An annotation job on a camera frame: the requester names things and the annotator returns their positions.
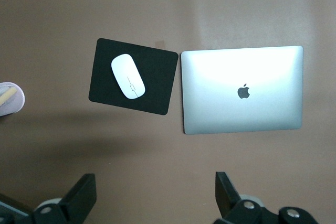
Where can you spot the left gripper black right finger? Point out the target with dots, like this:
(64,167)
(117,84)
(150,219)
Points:
(231,208)

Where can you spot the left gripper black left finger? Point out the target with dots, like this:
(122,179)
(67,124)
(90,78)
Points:
(76,203)

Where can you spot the silver laptop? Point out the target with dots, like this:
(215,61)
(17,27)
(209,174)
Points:
(241,113)

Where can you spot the pink mesh pen cup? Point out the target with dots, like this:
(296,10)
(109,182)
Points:
(17,103)

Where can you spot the beige pencil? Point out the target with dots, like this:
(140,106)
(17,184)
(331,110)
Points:
(8,95)

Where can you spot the white computer mouse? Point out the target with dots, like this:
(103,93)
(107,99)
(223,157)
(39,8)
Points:
(127,75)

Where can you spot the black mouse pad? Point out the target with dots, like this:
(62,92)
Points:
(157,82)

